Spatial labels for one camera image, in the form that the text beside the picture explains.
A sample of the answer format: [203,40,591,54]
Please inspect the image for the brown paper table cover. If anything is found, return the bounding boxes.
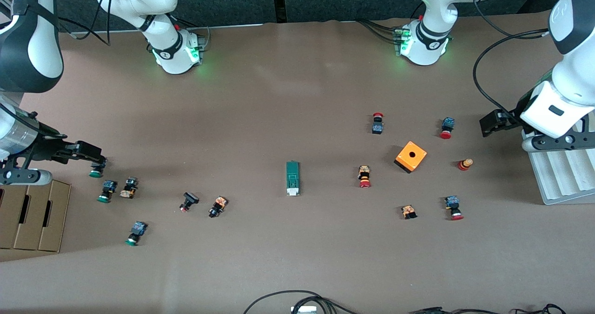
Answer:
[0,7,595,314]

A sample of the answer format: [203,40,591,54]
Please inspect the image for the orange box with round hole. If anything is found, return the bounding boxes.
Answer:
[394,141,428,174]

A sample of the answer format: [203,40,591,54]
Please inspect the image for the black push button orange block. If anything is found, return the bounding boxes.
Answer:
[208,196,228,219]

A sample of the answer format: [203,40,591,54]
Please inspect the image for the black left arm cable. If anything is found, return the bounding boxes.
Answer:
[472,0,558,118]

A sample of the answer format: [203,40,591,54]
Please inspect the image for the grey ridged plastic tray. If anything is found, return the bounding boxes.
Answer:
[522,131,595,206]

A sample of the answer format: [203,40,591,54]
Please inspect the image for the green push button blue block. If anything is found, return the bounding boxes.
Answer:
[97,180,118,203]
[125,221,148,247]
[89,158,108,178]

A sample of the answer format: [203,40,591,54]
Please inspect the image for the green terminal block part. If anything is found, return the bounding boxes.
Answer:
[285,160,301,197]

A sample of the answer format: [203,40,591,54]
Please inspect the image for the brown cardboard divider box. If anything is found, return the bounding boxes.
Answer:
[0,179,72,253]

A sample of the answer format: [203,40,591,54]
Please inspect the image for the black left base cables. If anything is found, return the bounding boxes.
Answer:
[357,19,401,44]

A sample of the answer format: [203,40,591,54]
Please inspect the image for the black cable loop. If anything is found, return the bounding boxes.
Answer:
[243,290,361,314]

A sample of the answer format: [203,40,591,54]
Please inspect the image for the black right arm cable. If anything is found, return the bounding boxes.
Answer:
[44,0,114,46]

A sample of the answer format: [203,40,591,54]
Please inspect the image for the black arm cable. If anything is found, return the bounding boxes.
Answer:
[44,0,114,46]
[472,0,558,118]

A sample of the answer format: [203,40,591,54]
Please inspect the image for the black square push button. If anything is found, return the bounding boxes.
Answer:
[179,192,200,213]

